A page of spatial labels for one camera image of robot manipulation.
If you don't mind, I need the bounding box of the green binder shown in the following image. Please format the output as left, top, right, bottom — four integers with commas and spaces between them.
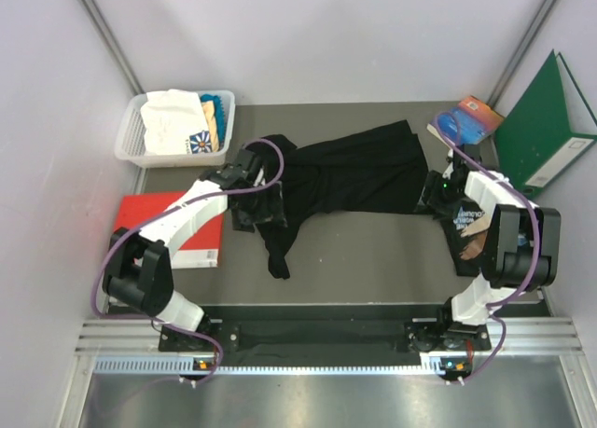
494, 51, 596, 200

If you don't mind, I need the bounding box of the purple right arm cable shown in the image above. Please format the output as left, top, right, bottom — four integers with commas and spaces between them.
433, 110, 545, 385

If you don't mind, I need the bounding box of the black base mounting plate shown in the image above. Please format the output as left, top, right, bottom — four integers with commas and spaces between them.
157, 318, 493, 354

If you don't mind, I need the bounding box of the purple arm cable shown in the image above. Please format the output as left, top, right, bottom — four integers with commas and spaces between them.
433, 110, 545, 385
90, 138, 286, 386

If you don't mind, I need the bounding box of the white plastic laundry basket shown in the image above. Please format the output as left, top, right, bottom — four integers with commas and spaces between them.
114, 90, 236, 168

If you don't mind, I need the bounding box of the blue orange book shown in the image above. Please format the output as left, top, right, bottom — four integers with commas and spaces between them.
427, 96, 505, 145

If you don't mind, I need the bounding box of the folded black printed t-shirt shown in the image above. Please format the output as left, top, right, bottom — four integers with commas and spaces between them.
439, 201, 491, 277

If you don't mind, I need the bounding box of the blue t-shirt in basket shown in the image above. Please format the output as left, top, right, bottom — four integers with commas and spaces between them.
200, 93, 228, 147

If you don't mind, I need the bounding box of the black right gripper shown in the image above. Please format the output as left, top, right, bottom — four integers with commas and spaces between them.
415, 171, 465, 221

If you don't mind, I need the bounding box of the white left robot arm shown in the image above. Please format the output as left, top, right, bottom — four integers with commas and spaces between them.
97, 146, 286, 351

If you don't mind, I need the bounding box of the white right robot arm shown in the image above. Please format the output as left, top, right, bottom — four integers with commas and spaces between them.
413, 145, 561, 350

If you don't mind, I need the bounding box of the aluminium rail frame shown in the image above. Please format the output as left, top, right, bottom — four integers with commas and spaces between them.
58, 307, 596, 427

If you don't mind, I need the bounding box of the cream t-shirt in basket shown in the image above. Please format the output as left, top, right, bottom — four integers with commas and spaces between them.
201, 100, 219, 151

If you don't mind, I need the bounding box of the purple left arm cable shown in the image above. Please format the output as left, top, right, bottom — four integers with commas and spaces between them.
90, 138, 286, 386

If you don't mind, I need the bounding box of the white t-shirt with flower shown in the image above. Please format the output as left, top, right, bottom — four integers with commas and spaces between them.
140, 90, 215, 156

